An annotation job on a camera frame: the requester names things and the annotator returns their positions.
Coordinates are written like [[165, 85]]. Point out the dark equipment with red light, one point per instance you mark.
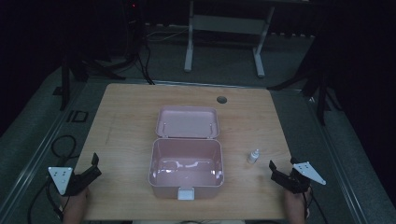
[[134, 18]]

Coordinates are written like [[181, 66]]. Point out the black tripod stand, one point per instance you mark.
[[77, 70], [317, 87]]

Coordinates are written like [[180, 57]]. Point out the person's right hand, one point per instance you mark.
[[295, 202]]

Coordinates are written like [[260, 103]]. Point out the person's left hand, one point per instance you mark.
[[76, 202]]

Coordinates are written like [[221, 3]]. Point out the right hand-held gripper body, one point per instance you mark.
[[295, 182]]

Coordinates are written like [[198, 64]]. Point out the pink plastic box with lid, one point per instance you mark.
[[186, 161]]

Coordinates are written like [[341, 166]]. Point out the small white dropper bottle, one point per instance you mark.
[[253, 157]]

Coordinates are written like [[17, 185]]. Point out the white metal stand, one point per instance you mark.
[[224, 25]]

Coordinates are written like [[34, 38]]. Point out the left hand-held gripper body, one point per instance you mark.
[[62, 179]]

